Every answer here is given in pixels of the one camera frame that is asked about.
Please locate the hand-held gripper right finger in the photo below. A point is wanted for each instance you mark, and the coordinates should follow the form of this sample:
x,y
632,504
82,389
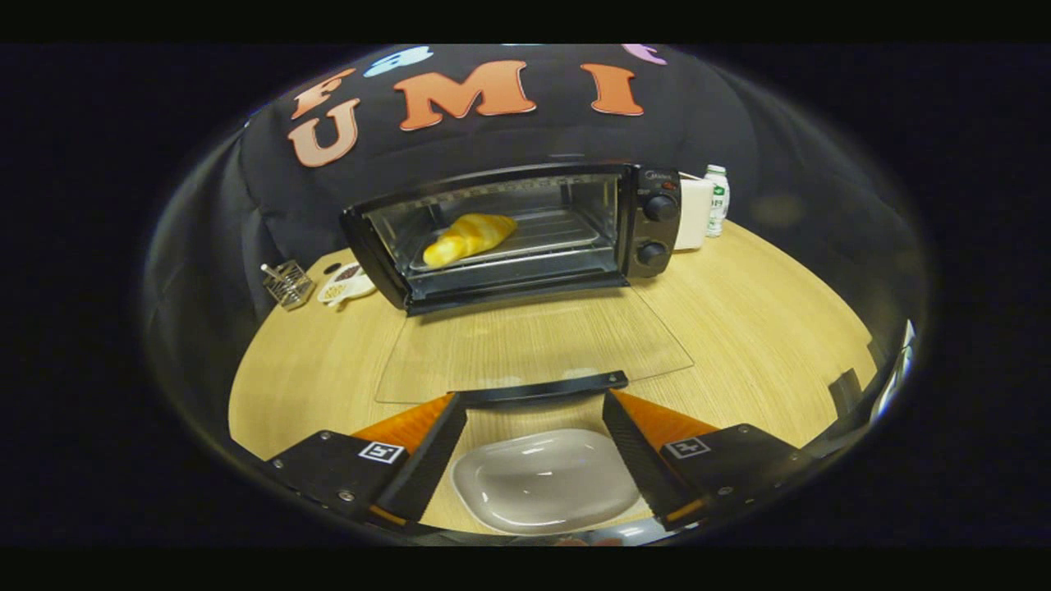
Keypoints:
x,y
636,455

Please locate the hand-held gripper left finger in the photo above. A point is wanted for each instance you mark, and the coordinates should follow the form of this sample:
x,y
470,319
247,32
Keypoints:
x,y
435,455

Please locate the yellow croissant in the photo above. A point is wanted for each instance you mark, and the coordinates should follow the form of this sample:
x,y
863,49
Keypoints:
x,y
468,238

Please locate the black toaster oven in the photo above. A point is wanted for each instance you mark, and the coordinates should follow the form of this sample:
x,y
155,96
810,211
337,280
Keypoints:
x,y
653,230

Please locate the white pop-up toaster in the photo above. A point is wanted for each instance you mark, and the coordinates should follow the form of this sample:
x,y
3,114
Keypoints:
x,y
694,213

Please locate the white oval plate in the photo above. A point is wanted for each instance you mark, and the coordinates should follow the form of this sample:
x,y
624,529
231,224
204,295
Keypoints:
x,y
542,484

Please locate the small white snack dish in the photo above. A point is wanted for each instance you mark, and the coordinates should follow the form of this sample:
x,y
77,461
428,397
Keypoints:
x,y
346,286

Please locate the black block at table edge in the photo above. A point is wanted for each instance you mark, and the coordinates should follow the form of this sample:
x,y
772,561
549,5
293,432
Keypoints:
x,y
846,394

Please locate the white bottle with green label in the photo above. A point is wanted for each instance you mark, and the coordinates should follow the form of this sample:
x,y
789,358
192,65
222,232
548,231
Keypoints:
x,y
718,201

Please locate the white side desk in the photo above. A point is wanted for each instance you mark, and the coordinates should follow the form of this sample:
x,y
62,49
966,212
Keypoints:
x,y
895,369

